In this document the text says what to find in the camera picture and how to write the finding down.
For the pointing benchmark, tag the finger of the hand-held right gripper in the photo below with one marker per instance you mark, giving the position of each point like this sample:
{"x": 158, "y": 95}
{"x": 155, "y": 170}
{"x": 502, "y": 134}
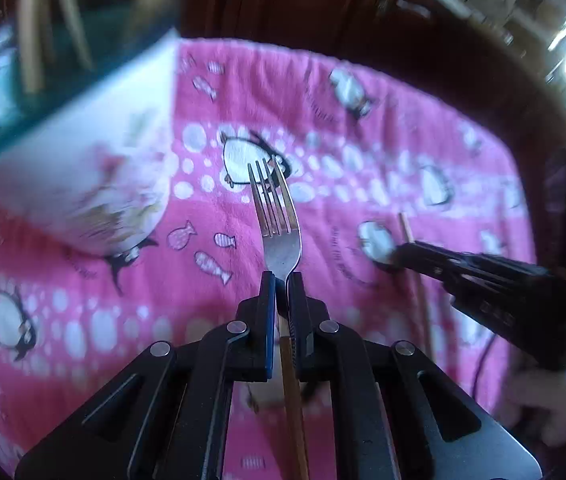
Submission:
{"x": 425, "y": 260}

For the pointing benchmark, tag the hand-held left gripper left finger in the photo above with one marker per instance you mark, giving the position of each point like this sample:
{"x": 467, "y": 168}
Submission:
{"x": 266, "y": 325}

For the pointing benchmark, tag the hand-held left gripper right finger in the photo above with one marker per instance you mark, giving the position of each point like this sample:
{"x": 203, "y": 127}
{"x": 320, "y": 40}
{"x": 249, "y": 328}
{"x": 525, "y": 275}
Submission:
{"x": 300, "y": 330}

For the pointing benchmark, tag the steel fork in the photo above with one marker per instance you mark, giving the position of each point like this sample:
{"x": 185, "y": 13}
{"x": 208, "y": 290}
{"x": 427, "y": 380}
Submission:
{"x": 278, "y": 240}

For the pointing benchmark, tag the pink cup with teal inside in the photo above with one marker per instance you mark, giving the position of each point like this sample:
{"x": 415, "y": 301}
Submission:
{"x": 88, "y": 160}

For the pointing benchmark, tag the person's right hand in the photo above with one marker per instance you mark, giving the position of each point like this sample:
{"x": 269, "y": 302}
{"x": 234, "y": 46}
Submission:
{"x": 558, "y": 400}

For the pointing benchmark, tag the pink penguin print blanket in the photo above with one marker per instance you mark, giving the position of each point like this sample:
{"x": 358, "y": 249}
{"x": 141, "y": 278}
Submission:
{"x": 243, "y": 110}

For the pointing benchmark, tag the dark wooden kitchen cabinet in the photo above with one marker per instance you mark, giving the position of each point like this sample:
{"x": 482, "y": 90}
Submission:
{"x": 313, "y": 0}

